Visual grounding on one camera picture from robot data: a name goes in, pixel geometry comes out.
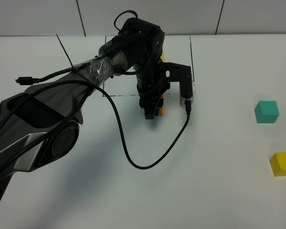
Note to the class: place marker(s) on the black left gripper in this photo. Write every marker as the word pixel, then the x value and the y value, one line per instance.
pixel 151 84

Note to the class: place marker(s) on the orange block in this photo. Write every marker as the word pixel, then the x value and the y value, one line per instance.
pixel 160 106

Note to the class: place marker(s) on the teal block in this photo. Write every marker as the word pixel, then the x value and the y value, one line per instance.
pixel 266 112

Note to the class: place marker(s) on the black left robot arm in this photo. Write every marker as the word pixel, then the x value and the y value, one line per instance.
pixel 41 124

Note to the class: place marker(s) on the yellow template block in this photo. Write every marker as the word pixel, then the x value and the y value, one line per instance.
pixel 162 57

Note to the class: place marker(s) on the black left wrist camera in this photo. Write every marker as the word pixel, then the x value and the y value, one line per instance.
pixel 181 74

